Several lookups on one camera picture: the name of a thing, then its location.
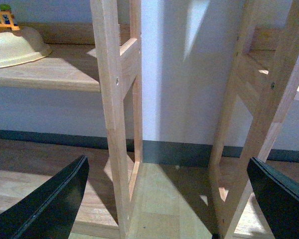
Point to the cream plastic bowl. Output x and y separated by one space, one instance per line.
20 47

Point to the orange toy fence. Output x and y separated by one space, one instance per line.
6 21

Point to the right wooden shelf unit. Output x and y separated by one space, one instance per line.
267 81

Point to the wooden shelf unit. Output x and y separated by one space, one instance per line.
84 98
267 81

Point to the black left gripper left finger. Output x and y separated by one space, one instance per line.
49 212

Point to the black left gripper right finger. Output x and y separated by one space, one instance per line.
278 198

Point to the left wooden shelf unit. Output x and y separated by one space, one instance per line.
84 98

